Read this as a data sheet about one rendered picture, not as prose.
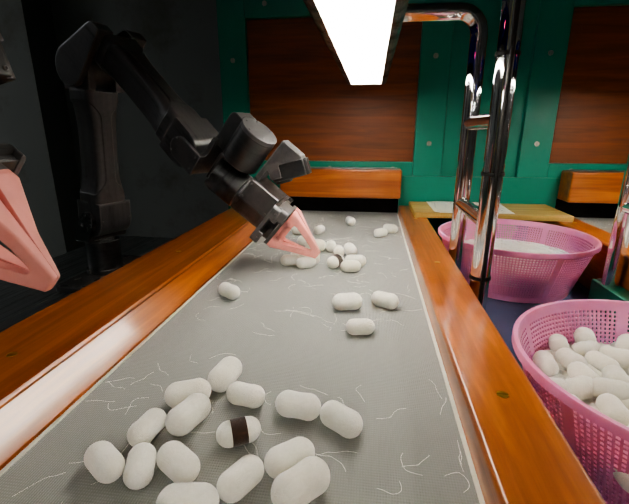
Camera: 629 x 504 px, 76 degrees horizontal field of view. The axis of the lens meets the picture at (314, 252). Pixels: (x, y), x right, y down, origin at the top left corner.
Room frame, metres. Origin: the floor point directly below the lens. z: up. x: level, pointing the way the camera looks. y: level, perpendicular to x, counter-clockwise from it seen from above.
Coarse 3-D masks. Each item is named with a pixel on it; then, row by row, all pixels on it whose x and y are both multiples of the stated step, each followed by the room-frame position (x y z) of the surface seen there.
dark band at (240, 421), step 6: (234, 420) 0.23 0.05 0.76; (240, 420) 0.23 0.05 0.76; (234, 426) 0.23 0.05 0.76; (240, 426) 0.23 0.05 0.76; (246, 426) 0.23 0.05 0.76; (234, 432) 0.23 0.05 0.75; (240, 432) 0.23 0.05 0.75; (246, 432) 0.23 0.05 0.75; (234, 438) 0.22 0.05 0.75; (240, 438) 0.23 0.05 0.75; (246, 438) 0.23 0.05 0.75; (234, 444) 0.22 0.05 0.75; (240, 444) 0.23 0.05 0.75
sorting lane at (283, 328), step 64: (256, 256) 0.67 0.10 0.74; (320, 256) 0.67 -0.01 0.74; (384, 256) 0.67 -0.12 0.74; (192, 320) 0.42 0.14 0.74; (256, 320) 0.42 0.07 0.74; (320, 320) 0.42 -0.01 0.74; (384, 320) 0.42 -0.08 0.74; (128, 384) 0.30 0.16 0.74; (256, 384) 0.30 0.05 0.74; (320, 384) 0.30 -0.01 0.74; (384, 384) 0.30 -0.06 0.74; (448, 384) 0.30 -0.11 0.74; (64, 448) 0.23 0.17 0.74; (128, 448) 0.23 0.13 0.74; (192, 448) 0.23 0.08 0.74; (256, 448) 0.23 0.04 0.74; (320, 448) 0.23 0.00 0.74; (384, 448) 0.23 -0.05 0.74; (448, 448) 0.23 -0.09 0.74
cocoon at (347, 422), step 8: (328, 408) 0.25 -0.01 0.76; (336, 408) 0.24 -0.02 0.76; (344, 408) 0.24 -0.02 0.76; (320, 416) 0.25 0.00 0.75; (328, 416) 0.24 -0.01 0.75; (336, 416) 0.24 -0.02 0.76; (344, 416) 0.24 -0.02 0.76; (352, 416) 0.24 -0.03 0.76; (360, 416) 0.24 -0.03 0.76; (328, 424) 0.24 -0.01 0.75; (336, 424) 0.24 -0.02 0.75; (344, 424) 0.23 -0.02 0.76; (352, 424) 0.23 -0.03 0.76; (360, 424) 0.24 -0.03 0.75; (344, 432) 0.23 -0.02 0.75; (352, 432) 0.23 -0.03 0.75; (360, 432) 0.23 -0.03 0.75
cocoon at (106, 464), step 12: (96, 444) 0.21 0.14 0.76; (108, 444) 0.21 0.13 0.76; (84, 456) 0.21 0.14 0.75; (96, 456) 0.20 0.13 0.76; (108, 456) 0.20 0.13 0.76; (120, 456) 0.21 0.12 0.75; (96, 468) 0.20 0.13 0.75; (108, 468) 0.20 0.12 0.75; (120, 468) 0.20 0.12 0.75; (108, 480) 0.19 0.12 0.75
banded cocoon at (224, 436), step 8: (248, 416) 0.24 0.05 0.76; (224, 424) 0.23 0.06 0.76; (248, 424) 0.23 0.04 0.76; (256, 424) 0.23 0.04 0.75; (216, 432) 0.23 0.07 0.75; (224, 432) 0.23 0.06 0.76; (248, 432) 0.23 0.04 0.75; (256, 432) 0.23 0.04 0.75; (224, 440) 0.22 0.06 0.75; (232, 440) 0.22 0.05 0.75
